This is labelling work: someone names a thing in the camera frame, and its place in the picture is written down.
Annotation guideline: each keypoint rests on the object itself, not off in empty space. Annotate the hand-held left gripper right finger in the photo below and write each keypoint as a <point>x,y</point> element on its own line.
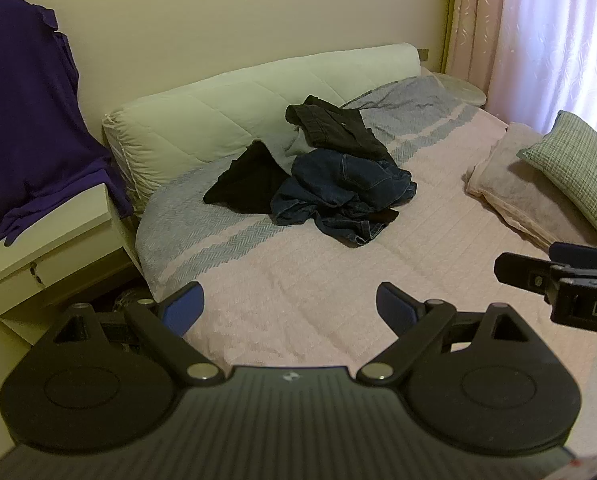
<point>396,308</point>

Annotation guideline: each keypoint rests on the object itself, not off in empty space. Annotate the sheer white curtain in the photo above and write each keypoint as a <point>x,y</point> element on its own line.
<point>558,35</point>

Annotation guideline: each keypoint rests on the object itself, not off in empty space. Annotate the grey green pants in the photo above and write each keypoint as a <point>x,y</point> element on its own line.
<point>284,149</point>

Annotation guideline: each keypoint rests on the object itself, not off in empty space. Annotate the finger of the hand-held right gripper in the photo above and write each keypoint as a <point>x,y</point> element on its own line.
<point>525,271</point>
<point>583,256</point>

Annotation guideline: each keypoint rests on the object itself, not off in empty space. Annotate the blue jeans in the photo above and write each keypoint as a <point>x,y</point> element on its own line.
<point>348,180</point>

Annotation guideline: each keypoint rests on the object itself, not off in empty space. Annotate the dark round object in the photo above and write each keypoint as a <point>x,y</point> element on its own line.
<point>131,300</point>

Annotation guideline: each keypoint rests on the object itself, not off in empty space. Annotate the pink patterned curtain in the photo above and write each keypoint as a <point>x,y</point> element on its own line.
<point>476,25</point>

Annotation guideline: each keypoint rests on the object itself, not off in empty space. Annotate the purple shirt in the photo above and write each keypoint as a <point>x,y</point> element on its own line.
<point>28,110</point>

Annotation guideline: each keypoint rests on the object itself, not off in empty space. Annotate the dark charcoal pants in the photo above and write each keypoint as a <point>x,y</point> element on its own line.
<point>333,125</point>

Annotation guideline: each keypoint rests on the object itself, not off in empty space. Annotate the round white cushion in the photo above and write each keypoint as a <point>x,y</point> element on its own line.
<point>458,88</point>

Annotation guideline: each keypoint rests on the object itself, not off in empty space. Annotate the pink folded blanket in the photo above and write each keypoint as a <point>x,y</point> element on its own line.
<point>518,185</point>

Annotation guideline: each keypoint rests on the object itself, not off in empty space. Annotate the white nightstand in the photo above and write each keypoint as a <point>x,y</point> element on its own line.
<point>53,245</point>

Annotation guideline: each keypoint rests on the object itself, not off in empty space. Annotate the bed with pale cover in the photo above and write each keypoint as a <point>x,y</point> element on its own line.
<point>303,270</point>

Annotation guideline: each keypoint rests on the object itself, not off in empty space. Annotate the green checked pillow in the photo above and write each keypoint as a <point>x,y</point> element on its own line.
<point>578,165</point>

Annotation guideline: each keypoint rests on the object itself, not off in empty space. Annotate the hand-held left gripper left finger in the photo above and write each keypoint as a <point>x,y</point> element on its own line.
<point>184,306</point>

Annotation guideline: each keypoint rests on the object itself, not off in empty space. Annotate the black pants gold button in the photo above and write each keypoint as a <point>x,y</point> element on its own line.
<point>248,182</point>

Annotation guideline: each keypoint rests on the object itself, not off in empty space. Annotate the white quilted duvet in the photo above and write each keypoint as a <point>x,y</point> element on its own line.
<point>203,110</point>

